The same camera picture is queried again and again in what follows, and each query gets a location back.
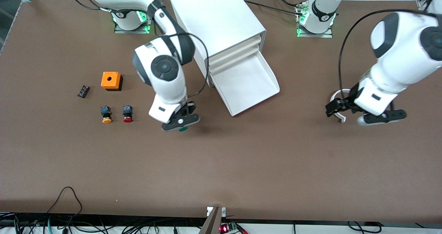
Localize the red push button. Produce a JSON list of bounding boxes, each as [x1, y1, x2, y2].
[[122, 105, 134, 123]]

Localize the orange button box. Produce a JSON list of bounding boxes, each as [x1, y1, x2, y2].
[[101, 71, 123, 91]]

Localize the yellow push button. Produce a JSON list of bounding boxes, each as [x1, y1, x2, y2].
[[100, 105, 113, 124]]

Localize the white curved plastic arc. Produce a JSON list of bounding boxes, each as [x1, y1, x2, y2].
[[330, 89, 350, 124]]

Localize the circuit board with red light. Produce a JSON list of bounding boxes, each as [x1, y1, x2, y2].
[[219, 221, 249, 234]]

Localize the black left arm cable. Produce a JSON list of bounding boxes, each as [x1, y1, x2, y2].
[[338, 9, 429, 100]]

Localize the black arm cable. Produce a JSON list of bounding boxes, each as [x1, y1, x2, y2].
[[66, 0, 210, 100], [338, 9, 429, 100]]

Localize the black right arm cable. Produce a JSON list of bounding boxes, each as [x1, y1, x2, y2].
[[66, 0, 210, 100]]

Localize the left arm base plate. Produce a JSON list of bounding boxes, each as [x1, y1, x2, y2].
[[296, 3, 334, 38]]

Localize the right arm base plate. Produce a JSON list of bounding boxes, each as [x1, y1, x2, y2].
[[114, 10, 153, 34]]

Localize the black cable behind cabinet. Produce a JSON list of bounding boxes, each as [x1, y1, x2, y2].
[[243, 0, 304, 15]]

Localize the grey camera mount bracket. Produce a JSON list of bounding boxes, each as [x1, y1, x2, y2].
[[199, 206, 227, 234]]

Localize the black cable coil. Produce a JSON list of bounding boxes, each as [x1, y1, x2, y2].
[[347, 221, 382, 234]]

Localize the thin black looped cable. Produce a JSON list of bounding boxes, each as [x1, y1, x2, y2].
[[47, 186, 83, 215]]

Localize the black cable bundle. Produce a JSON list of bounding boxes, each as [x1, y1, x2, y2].
[[0, 213, 204, 234]]

